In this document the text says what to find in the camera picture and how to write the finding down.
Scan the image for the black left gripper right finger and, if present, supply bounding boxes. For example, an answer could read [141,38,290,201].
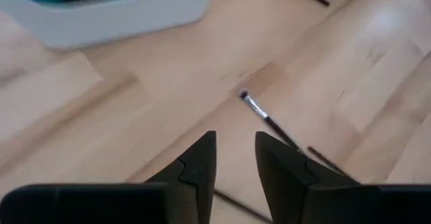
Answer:
[255,131,361,224]

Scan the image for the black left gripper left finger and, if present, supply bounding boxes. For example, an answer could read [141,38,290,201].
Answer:
[144,130,217,224]

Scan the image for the white plastic caddy tray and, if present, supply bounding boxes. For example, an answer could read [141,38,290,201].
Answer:
[0,0,215,48]

